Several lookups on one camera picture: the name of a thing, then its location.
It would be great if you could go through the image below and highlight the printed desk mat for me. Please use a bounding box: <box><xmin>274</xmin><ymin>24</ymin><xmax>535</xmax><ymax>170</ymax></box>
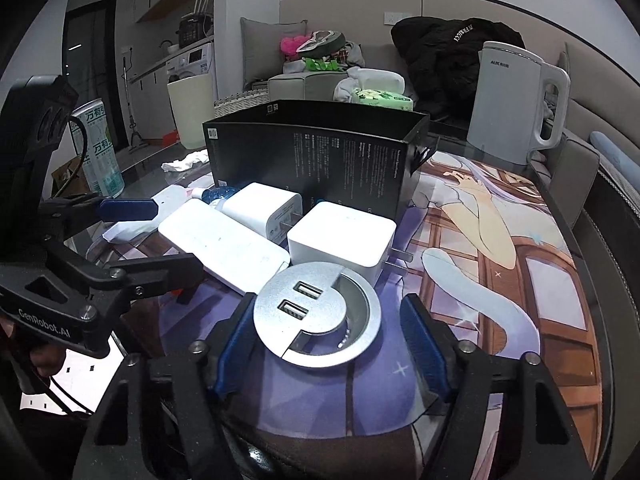
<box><xmin>85</xmin><ymin>155</ymin><xmax>603</xmax><ymax>480</ymax></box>

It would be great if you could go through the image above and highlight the black cable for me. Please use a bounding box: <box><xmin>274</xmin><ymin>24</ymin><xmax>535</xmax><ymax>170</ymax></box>
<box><xmin>50</xmin><ymin>115</ymin><xmax>98</xmax><ymax>198</ymax></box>

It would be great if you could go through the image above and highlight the white charger plug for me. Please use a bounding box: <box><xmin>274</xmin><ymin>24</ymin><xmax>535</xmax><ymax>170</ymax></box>
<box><xmin>220</xmin><ymin>182</ymin><xmax>304</xmax><ymax>241</ymax></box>

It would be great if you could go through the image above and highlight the white power bank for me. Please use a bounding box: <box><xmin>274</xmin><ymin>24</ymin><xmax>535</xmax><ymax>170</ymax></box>
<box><xmin>158</xmin><ymin>201</ymin><xmax>292</xmax><ymax>296</ymax></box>

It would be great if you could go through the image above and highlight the printed round pillow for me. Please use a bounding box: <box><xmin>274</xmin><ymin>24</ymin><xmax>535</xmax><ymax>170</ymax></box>
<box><xmin>297</xmin><ymin>30</ymin><xmax>346</xmax><ymax>56</ymax></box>

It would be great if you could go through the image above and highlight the white wicker basket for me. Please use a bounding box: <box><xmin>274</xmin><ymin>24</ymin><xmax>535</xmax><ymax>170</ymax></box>
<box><xmin>214</xmin><ymin>89</ymin><xmax>271</xmax><ymax>121</ymax></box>

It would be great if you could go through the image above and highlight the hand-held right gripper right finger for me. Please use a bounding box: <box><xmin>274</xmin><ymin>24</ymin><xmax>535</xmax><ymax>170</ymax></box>
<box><xmin>400</xmin><ymin>292</ymin><xmax>593</xmax><ymax>480</ymax></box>

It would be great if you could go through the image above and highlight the white cube charger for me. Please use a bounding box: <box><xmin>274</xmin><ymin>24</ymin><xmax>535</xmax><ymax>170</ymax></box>
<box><xmin>287</xmin><ymin>201</ymin><xmax>415</xmax><ymax>285</ymax></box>

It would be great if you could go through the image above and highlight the light grey garment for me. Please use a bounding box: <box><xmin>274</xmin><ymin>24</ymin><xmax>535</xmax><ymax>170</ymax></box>
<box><xmin>333</xmin><ymin>77</ymin><xmax>358</xmax><ymax>102</ymax></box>

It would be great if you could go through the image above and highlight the brown cardboard box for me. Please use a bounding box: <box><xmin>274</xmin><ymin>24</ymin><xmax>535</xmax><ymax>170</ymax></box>
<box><xmin>50</xmin><ymin>157</ymin><xmax>93</xmax><ymax>198</ymax></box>

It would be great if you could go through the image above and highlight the black kitchen appliance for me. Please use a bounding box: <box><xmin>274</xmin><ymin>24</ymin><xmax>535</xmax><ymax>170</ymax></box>
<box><xmin>177</xmin><ymin>16</ymin><xmax>215</xmax><ymax>46</ymax></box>

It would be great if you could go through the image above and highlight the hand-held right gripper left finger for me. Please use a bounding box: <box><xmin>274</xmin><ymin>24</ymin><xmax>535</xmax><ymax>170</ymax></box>
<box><xmin>82</xmin><ymin>294</ymin><xmax>261</xmax><ymax>480</ymax></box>

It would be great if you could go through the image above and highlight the grey sofa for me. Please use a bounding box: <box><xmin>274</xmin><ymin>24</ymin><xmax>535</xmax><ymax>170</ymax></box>
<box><xmin>242</xmin><ymin>40</ymin><xmax>471</xmax><ymax>126</ymax></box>

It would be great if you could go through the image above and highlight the light blue pillow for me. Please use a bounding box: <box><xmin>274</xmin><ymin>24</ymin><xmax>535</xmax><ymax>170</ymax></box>
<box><xmin>589</xmin><ymin>130</ymin><xmax>636</xmax><ymax>171</ymax></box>

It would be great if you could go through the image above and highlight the pink plush toy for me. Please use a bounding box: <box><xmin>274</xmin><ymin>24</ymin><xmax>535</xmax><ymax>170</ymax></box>
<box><xmin>279</xmin><ymin>34</ymin><xmax>313</xmax><ymax>58</ymax></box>

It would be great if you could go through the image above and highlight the black puffer jacket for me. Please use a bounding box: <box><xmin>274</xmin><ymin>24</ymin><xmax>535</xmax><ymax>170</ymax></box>
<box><xmin>390</xmin><ymin>16</ymin><xmax>526</xmax><ymax>123</ymax></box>

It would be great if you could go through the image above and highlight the person's left hand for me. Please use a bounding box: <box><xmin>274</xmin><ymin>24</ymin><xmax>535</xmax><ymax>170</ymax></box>
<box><xmin>0</xmin><ymin>317</ymin><xmax>68</xmax><ymax>378</ymax></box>

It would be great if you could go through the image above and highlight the dark chair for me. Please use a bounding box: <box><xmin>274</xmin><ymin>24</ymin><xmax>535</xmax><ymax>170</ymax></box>
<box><xmin>582</xmin><ymin>167</ymin><xmax>640</xmax><ymax>461</ymax></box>

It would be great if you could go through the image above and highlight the round silver USB hub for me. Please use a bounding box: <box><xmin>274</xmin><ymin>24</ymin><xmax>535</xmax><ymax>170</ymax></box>
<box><xmin>253</xmin><ymin>261</ymin><xmax>385</xmax><ymax>368</ymax></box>

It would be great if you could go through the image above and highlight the mop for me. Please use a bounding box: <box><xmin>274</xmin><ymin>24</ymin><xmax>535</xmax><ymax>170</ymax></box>
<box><xmin>121</xmin><ymin>57</ymin><xmax>151</xmax><ymax>153</ymax></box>

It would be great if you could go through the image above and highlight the grey cushion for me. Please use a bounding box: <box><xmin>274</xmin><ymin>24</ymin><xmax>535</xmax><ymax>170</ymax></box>
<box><xmin>240</xmin><ymin>16</ymin><xmax>308</xmax><ymax>86</ymax></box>

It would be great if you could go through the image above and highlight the black cardboard box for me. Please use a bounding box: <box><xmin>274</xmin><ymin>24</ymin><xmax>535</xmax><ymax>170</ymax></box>
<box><xmin>202</xmin><ymin>99</ymin><xmax>432</xmax><ymax>223</ymax></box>

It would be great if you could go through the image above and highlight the white washing machine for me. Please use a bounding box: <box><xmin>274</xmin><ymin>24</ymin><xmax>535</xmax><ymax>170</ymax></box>
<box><xmin>165</xmin><ymin>42</ymin><xmax>217</xmax><ymax>83</ymax></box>

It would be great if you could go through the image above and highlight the crumpled white tissue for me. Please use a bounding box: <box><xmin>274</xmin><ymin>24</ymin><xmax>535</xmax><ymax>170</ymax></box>
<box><xmin>161</xmin><ymin>150</ymin><xmax>209</xmax><ymax>173</ymax></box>

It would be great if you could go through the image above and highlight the green and white can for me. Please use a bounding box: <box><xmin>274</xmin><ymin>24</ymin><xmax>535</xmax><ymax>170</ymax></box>
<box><xmin>70</xmin><ymin>100</ymin><xmax>125</xmax><ymax>198</ymax></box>

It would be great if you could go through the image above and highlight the blue bottle with white cap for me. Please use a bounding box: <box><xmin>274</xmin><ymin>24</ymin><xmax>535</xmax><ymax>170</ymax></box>
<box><xmin>190</xmin><ymin>185</ymin><xmax>241</xmax><ymax>208</ymax></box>

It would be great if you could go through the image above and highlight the green tissue pack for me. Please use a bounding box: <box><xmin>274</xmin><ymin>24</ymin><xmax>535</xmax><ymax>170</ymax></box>
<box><xmin>345</xmin><ymin>67</ymin><xmax>415</xmax><ymax>112</ymax></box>

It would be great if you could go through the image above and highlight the grey upholstered chair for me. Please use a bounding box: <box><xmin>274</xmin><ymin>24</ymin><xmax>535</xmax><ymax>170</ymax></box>
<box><xmin>530</xmin><ymin>130</ymin><xmax>601</xmax><ymax>231</ymax></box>

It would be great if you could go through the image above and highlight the white electric kettle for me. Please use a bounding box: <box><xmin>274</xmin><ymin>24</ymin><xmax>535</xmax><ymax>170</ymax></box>
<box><xmin>466</xmin><ymin>40</ymin><xmax>572</xmax><ymax>168</ymax></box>

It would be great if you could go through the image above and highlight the cream trash can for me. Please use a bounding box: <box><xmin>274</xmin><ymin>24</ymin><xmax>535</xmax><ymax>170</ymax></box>
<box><xmin>166</xmin><ymin>76</ymin><xmax>217</xmax><ymax>150</ymax></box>

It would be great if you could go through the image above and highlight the dark door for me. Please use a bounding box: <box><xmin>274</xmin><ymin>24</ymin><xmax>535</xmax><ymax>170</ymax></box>
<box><xmin>65</xmin><ymin>0</ymin><xmax>118</xmax><ymax>151</ymax></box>

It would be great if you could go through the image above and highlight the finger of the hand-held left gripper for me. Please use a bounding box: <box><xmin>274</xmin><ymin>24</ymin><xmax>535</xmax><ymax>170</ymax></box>
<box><xmin>40</xmin><ymin>194</ymin><xmax>160</xmax><ymax>241</ymax></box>
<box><xmin>45</xmin><ymin>242</ymin><xmax>205</xmax><ymax>321</ymax></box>

